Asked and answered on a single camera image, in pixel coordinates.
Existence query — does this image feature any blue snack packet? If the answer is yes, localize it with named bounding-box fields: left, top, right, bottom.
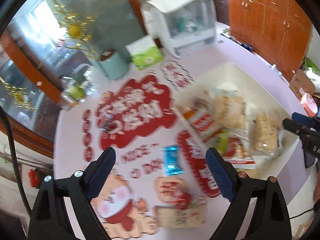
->
left=161, top=145, right=183, bottom=176

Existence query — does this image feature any pink plastic stool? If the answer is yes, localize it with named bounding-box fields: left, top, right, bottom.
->
left=299, top=93, right=318, bottom=117

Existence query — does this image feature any white bottle sterilizer cabinet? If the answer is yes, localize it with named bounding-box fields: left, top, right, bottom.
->
left=140, top=0, right=219, bottom=58

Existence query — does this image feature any red cookies packet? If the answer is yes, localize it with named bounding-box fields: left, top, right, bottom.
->
left=183, top=108, right=222, bottom=142

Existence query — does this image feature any grey snack bag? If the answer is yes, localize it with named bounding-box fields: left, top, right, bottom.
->
left=153, top=176, right=207, bottom=229

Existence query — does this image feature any white plastic storage bin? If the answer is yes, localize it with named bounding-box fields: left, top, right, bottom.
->
left=174, top=62, right=298, bottom=179

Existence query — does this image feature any clear bag of crackers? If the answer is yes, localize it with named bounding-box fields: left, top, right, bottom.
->
left=213, top=94, right=246, bottom=129

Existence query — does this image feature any white squeeze bottle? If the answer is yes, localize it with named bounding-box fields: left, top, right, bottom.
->
left=72, top=63, right=95, bottom=85

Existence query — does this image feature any green tissue pack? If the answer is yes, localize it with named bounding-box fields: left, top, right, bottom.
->
left=125, top=35, right=164, bottom=70

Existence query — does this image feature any teal canister with wooden lid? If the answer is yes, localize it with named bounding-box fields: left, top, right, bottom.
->
left=99, top=48, right=129, bottom=80

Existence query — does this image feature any clear bottle green label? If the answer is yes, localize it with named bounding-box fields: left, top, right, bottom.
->
left=59, top=75, right=87, bottom=111

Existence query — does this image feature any red white shrimp snack bag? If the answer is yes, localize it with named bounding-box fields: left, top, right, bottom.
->
left=221, top=137, right=256, bottom=170

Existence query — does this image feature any wooden cabinet wall unit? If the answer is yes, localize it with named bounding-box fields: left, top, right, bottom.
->
left=228, top=0, right=312, bottom=81

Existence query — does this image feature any clear bag rice cracker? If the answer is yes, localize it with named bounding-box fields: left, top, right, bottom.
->
left=250, top=111, right=283, bottom=156

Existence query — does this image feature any cardboard box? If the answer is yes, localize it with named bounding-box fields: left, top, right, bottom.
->
left=289, top=69, right=316, bottom=100

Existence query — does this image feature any glass door with gold ornament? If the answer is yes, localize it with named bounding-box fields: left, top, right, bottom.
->
left=0, top=0, right=146, bottom=120

